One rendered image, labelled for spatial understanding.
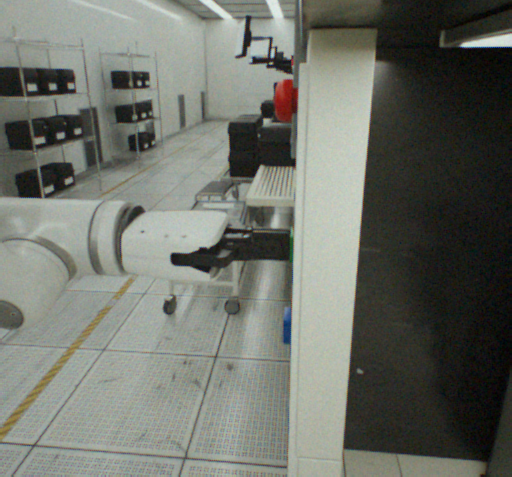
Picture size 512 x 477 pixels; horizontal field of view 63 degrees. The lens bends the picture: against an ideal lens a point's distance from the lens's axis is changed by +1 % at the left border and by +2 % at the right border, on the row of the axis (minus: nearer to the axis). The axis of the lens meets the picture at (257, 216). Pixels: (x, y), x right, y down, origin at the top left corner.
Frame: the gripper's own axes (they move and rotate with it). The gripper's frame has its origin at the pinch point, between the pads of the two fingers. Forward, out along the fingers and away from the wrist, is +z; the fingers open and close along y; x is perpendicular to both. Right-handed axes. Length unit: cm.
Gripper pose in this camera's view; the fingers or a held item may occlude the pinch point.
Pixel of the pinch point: (271, 243)
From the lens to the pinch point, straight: 45.3
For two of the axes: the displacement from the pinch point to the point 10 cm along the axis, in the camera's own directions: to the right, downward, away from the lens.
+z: 9.9, 0.3, -1.0
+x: 0.0, -9.5, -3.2
